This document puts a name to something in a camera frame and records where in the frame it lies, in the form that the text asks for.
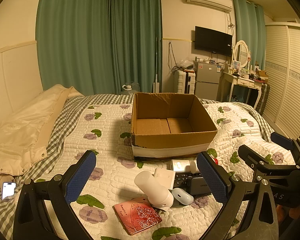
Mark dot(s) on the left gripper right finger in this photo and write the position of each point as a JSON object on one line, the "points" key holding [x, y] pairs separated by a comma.
{"points": [[259, 220]]}

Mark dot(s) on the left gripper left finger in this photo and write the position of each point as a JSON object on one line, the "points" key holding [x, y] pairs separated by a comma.
{"points": [[32, 220]]}

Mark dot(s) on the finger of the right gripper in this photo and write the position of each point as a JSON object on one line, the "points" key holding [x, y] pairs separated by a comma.
{"points": [[263, 168], [282, 139]]}

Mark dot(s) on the white bottle red band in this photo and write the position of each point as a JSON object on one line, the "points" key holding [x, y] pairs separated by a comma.
{"points": [[193, 167]]}

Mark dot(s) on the black remote control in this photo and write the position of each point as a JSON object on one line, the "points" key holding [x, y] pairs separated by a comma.
{"points": [[182, 179]]}

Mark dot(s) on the white power adapter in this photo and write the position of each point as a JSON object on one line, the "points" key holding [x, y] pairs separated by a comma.
{"points": [[165, 177]]}

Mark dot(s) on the white cylindrical bottle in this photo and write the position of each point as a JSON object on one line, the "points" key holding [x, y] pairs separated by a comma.
{"points": [[158, 196]]}

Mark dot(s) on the pink rose wallet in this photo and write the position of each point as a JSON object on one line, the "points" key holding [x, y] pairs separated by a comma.
{"points": [[136, 215]]}

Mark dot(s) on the person's right hand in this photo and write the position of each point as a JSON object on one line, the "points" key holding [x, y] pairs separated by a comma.
{"points": [[283, 212]]}

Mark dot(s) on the grey checked bed sheet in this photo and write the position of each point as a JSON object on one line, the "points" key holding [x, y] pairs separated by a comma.
{"points": [[65, 124]]}

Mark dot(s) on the smartphone with lit screen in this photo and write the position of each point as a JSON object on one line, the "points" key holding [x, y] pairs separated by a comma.
{"points": [[8, 189]]}

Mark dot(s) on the white earbuds case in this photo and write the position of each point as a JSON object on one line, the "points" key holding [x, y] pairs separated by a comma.
{"points": [[182, 196]]}

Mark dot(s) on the small white adapter cube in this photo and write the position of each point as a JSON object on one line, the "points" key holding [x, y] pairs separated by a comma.
{"points": [[180, 165]]}

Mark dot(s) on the white dressing table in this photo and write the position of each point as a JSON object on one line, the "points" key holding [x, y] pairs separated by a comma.
{"points": [[246, 83]]}

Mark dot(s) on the white louvred wardrobe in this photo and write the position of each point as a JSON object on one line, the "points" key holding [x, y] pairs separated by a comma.
{"points": [[282, 64]]}

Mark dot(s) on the grey mini fridge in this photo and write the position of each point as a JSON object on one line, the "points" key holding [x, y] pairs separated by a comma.
{"points": [[207, 81]]}

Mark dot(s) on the brown cardboard box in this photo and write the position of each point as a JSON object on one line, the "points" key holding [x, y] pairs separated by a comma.
{"points": [[169, 125]]}

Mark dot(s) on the white suitcase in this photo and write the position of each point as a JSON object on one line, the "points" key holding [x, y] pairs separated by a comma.
{"points": [[184, 81]]}

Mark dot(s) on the oval vanity mirror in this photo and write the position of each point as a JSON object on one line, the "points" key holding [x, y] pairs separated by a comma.
{"points": [[240, 54]]}

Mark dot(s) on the floral quilted bedspread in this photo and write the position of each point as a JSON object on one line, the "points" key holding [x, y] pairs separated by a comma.
{"points": [[105, 129]]}

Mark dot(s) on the white mop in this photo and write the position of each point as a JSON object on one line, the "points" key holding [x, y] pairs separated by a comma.
{"points": [[156, 84]]}

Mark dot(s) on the green curtain right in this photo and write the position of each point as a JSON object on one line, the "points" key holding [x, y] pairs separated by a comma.
{"points": [[250, 27]]}

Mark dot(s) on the green curtain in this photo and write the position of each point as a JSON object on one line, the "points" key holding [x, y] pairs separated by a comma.
{"points": [[250, 27], [97, 46]]}

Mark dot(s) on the clear water jug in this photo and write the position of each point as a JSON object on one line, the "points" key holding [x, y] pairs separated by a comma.
{"points": [[130, 88]]}

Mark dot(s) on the white air conditioner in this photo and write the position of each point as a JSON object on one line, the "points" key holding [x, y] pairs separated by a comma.
{"points": [[222, 5]]}

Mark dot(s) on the green curtain left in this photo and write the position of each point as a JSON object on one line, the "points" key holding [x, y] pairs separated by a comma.
{"points": [[97, 46]]}

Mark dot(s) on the black wall television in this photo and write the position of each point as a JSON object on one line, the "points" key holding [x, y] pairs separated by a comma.
{"points": [[213, 41]]}

